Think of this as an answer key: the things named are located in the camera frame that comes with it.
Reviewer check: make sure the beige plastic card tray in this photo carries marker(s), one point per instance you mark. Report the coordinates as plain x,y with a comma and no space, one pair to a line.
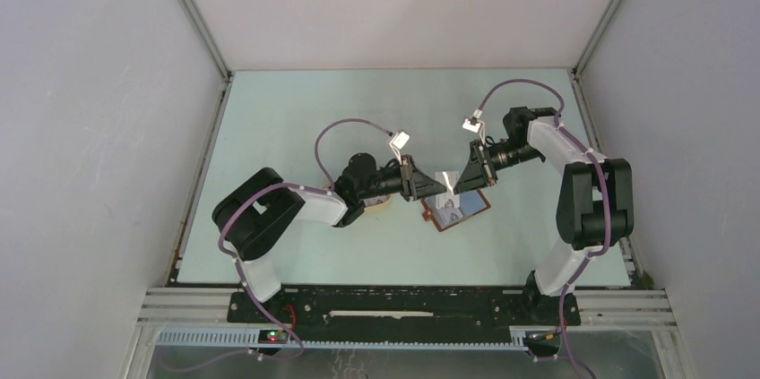
376,204

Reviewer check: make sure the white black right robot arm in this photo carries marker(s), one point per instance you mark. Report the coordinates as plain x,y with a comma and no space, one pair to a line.
595,206

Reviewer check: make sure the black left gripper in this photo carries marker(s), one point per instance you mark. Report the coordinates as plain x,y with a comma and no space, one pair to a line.
414,184

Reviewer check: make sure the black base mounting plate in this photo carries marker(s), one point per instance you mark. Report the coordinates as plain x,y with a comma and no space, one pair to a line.
402,314

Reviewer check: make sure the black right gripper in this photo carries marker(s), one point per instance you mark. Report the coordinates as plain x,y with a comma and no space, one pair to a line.
474,172

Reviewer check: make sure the brown leather card holder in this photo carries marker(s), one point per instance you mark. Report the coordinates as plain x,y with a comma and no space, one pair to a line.
472,203

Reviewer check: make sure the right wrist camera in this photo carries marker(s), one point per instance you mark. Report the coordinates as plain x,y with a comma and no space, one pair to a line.
472,124

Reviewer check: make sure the aluminium frame rail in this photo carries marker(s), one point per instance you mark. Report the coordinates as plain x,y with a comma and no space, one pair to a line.
198,316

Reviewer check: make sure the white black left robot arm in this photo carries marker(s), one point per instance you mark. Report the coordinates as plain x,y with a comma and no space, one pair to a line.
252,219

